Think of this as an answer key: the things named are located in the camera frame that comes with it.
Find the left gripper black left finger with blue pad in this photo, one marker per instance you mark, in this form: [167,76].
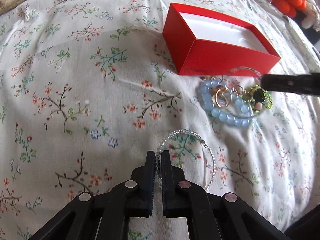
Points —
[107,215]

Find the floral white bed quilt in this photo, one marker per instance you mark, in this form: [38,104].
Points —
[88,87]

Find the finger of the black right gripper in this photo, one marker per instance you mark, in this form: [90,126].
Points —
[306,84]

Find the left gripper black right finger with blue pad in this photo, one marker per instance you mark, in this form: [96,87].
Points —
[210,216]

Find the red cardboard jewelry box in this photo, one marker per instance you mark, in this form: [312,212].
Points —
[207,42]

